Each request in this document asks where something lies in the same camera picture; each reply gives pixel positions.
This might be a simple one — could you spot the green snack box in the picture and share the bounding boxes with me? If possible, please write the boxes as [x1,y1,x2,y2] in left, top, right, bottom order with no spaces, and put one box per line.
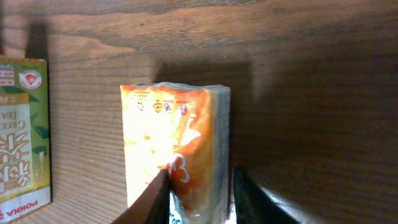
[1,56,51,223]

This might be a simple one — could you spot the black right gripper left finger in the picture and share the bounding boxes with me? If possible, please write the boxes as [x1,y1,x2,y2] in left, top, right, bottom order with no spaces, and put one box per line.
[112,169,170,224]

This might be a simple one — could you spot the small orange candy box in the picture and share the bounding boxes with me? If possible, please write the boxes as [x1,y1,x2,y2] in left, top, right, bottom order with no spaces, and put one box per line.
[120,82,231,223]

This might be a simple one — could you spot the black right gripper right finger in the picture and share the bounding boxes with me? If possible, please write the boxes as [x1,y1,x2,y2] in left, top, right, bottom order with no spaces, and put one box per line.
[233,167,298,224]

